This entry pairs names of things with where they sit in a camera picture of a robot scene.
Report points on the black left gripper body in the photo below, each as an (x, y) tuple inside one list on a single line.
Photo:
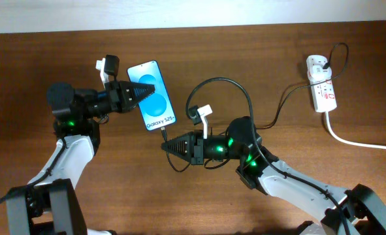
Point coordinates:
[(113, 96)]

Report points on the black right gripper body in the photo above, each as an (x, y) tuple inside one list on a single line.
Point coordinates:
[(214, 147)]

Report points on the blue Samsung smartphone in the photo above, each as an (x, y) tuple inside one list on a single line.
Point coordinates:
[(156, 109)]

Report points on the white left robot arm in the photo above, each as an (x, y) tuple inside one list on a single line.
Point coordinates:
[(48, 203)]

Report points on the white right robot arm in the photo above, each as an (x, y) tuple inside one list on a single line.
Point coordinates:
[(338, 210)]

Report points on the white USB charger adapter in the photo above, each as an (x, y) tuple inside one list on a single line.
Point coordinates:
[(317, 73)]

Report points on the white power strip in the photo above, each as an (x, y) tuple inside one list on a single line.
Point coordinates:
[(322, 92)]

